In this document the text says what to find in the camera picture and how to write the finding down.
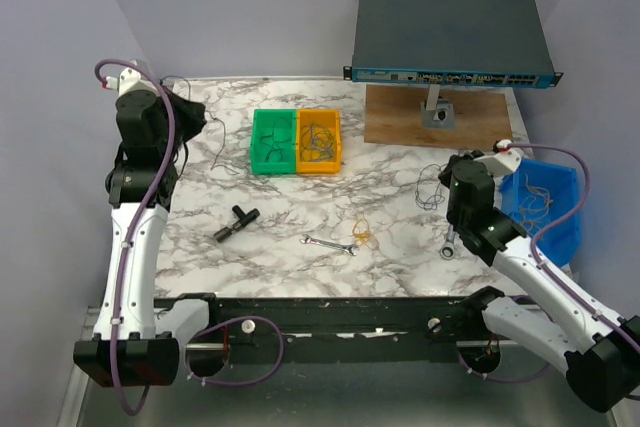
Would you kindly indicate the aluminium frame rail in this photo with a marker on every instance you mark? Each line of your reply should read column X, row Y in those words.
column 87, row 330

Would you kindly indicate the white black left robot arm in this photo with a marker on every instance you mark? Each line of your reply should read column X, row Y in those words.
column 129, row 336

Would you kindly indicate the silver ratchet wrench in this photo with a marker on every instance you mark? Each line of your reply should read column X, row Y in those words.
column 447, row 250

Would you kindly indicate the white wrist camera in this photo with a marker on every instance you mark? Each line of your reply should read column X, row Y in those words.
column 126, row 82
column 504, row 161

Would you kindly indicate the orange plastic bin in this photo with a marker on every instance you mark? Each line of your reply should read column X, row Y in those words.
column 318, row 141

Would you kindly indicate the black pipe fitting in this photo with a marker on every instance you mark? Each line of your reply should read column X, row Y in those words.
column 243, row 219

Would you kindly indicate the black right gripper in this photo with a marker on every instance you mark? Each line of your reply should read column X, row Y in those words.
column 446, row 174

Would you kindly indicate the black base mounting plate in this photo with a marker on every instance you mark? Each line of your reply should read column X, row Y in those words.
column 347, row 330

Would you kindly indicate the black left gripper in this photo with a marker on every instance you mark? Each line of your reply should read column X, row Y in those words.
column 191, row 111

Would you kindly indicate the green plastic bin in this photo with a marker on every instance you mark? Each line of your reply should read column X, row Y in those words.
column 273, row 142

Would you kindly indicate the grey network switch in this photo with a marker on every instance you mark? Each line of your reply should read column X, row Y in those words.
column 494, row 43

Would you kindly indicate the small open-end wrench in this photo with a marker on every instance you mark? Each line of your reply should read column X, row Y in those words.
column 350, row 249

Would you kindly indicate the brown wooden board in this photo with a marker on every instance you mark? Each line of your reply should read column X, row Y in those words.
column 417, row 116

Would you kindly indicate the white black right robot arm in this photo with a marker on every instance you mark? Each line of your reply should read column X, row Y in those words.
column 592, row 345

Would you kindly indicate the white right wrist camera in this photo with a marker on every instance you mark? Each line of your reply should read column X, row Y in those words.
column 504, row 161

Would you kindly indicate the blue plastic bin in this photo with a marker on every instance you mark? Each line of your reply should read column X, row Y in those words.
column 536, row 195

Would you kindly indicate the grey metal stand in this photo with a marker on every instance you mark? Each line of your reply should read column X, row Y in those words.
column 437, row 112

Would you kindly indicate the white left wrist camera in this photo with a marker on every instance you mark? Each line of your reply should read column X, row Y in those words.
column 126, row 82

